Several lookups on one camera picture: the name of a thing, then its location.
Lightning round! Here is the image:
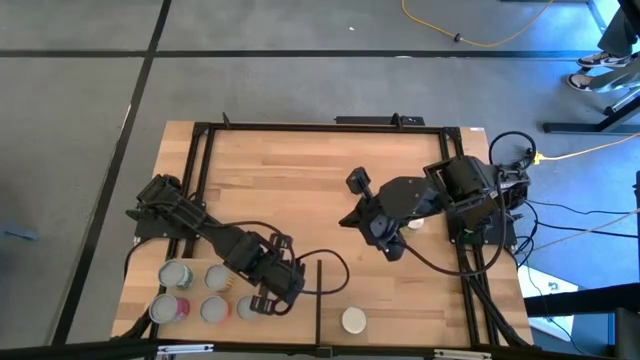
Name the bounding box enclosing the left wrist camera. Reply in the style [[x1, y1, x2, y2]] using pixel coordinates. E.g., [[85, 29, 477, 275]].
[[269, 232, 295, 254]]

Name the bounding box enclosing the black metal table frame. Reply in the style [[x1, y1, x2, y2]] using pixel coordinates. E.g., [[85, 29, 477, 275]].
[[134, 119, 501, 351]]

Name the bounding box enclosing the yellow floor cable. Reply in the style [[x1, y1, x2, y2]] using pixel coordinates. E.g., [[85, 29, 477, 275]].
[[400, 0, 555, 49]]

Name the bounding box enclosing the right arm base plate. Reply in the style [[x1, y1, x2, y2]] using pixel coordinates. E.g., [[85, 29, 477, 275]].
[[446, 204, 518, 247]]

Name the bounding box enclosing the cream-lidded can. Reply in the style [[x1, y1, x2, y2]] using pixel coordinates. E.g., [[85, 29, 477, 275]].
[[340, 306, 368, 335]]

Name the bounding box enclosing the tan floor cable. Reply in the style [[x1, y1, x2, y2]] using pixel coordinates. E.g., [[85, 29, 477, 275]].
[[529, 208, 640, 252]]

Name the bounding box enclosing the black vertical post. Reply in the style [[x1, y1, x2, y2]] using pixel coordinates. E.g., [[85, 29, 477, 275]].
[[633, 169, 640, 236]]

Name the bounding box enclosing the black box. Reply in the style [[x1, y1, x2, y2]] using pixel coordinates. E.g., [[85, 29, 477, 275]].
[[613, 307, 640, 360]]

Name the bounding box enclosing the black rig bar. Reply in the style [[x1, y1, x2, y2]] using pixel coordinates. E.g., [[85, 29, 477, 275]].
[[0, 338, 616, 360]]

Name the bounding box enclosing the black cable bundle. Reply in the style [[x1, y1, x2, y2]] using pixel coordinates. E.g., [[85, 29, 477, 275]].
[[457, 244, 534, 350]]

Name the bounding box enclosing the orange-label can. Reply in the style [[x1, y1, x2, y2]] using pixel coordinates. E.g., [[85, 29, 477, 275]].
[[199, 295, 231, 325]]

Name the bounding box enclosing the white paper sheet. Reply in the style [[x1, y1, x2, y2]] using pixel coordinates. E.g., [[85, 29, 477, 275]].
[[517, 263, 580, 342]]

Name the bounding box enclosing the white and green label can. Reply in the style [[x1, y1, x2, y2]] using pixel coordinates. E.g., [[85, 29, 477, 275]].
[[157, 258, 195, 291]]

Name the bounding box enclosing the blue floor object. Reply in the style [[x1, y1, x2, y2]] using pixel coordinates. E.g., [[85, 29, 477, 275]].
[[0, 223, 40, 243]]

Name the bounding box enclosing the tan striped-label can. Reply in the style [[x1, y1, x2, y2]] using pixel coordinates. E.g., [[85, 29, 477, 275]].
[[204, 264, 236, 293]]

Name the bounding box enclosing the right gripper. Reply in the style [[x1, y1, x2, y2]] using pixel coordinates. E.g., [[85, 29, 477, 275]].
[[338, 191, 407, 263]]

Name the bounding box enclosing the red-label can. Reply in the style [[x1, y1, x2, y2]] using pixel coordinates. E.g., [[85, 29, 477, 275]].
[[148, 293, 192, 325]]

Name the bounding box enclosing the person's shoe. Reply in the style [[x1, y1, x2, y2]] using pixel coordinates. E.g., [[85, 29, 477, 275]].
[[566, 73, 594, 93], [576, 50, 633, 70]]

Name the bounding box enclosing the low wooden shelf board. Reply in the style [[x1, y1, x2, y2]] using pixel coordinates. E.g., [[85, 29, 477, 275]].
[[115, 256, 321, 346]]

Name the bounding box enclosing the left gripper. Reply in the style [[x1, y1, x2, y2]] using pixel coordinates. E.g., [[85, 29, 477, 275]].
[[250, 256, 308, 317]]

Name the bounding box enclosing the black metal floor stand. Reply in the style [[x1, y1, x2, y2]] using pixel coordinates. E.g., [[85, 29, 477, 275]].
[[542, 84, 640, 135]]

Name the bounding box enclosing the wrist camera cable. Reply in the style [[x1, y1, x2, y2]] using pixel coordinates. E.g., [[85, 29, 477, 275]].
[[292, 248, 351, 296], [397, 174, 507, 277]]

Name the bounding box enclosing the silver metal bracket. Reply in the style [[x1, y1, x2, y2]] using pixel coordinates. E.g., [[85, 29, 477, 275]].
[[156, 343, 215, 356], [432, 348, 493, 360]]

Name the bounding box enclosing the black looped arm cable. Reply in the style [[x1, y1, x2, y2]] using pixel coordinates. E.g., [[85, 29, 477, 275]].
[[488, 130, 538, 169]]

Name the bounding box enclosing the black divider bar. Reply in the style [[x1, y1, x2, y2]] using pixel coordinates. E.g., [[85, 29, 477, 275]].
[[315, 259, 323, 346]]

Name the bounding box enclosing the black floor cable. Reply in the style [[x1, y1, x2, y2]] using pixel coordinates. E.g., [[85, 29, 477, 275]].
[[534, 218, 640, 239]]

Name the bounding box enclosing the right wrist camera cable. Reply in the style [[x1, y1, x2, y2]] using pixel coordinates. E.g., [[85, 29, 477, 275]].
[[397, 174, 507, 277]]

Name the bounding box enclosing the black crossbeam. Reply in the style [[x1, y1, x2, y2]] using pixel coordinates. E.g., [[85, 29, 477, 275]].
[[523, 282, 640, 317]]

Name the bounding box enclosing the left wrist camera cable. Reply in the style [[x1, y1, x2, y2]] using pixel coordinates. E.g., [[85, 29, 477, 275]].
[[292, 248, 351, 296]]

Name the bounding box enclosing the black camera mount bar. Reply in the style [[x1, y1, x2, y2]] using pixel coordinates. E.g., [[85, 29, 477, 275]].
[[334, 114, 426, 127]]

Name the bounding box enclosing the yellow extension cord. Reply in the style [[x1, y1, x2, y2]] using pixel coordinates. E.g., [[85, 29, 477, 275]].
[[524, 132, 640, 166]]

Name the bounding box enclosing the small grey-lidded can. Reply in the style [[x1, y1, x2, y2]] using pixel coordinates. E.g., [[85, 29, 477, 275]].
[[235, 295, 259, 321]]

